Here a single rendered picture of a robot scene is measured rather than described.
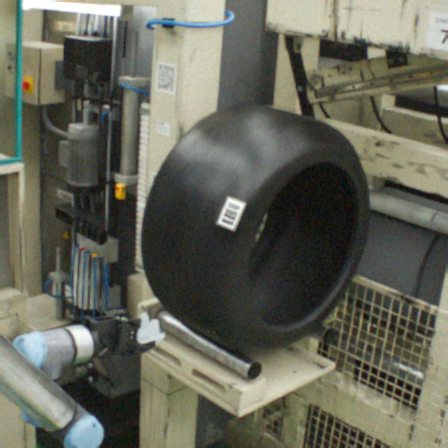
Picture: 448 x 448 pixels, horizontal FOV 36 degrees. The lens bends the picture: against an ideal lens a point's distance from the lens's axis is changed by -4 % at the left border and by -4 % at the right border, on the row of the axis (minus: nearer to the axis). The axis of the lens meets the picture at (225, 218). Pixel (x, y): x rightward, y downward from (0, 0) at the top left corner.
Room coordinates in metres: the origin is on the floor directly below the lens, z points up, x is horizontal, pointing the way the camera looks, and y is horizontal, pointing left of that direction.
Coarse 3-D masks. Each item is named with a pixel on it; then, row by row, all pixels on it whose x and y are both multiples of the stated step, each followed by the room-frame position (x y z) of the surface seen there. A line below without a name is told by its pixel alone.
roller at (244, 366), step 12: (168, 312) 1.68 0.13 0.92; (168, 324) 1.63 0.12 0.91; (180, 324) 1.62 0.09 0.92; (180, 336) 1.60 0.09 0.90; (192, 336) 1.57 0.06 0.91; (204, 336) 1.56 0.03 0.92; (204, 348) 1.53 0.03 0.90; (216, 348) 1.51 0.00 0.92; (228, 348) 1.51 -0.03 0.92; (228, 360) 1.48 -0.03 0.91; (240, 360) 1.46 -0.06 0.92; (252, 360) 1.46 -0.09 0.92; (240, 372) 1.45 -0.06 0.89; (252, 372) 1.43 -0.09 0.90
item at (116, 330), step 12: (108, 312) 1.31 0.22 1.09; (120, 312) 1.33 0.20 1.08; (84, 324) 1.26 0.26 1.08; (96, 324) 1.25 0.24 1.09; (108, 324) 1.27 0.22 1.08; (120, 324) 1.27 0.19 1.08; (132, 324) 1.30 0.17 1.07; (96, 336) 1.24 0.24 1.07; (108, 336) 1.28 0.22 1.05; (120, 336) 1.27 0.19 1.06; (132, 336) 1.31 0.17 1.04; (96, 348) 1.23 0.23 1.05; (108, 348) 1.27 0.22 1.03; (120, 348) 1.27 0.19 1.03; (132, 348) 1.29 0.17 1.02
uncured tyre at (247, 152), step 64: (192, 128) 1.61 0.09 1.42; (256, 128) 1.53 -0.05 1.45; (320, 128) 1.59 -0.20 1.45; (192, 192) 1.45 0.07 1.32; (256, 192) 1.41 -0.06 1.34; (320, 192) 1.86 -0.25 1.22; (192, 256) 1.39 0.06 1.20; (256, 256) 1.84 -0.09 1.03; (320, 256) 1.81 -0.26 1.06; (192, 320) 1.45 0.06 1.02; (256, 320) 1.43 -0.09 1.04; (320, 320) 1.61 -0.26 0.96
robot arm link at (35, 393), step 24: (0, 336) 0.97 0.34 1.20; (0, 360) 0.95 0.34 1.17; (24, 360) 0.99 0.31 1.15; (0, 384) 0.96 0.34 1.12; (24, 384) 0.98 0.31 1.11; (48, 384) 1.02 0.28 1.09; (24, 408) 0.99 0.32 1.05; (48, 408) 1.00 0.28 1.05; (72, 408) 1.05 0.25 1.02; (72, 432) 1.03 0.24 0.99; (96, 432) 1.05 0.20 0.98
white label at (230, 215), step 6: (228, 198) 1.40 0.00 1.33; (228, 204) 1.39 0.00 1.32; (234, 204) 1.39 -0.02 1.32; (240, 204) 1.38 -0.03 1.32; (222, 210) 1.39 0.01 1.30; (228, 210) 1.39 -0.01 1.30; (234, 210) 1.38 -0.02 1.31; (240, 210) 1.38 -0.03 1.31; (222, 216) 1.38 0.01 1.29; (228, 216) 1.38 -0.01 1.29; (234, 216) 1.38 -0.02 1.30; (222, 222) 1.38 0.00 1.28; (228, 222) 1.37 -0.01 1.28; (234, 222) 1.37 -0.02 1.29; (228, 228) 1.37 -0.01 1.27; (234, 228) 1.37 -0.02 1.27
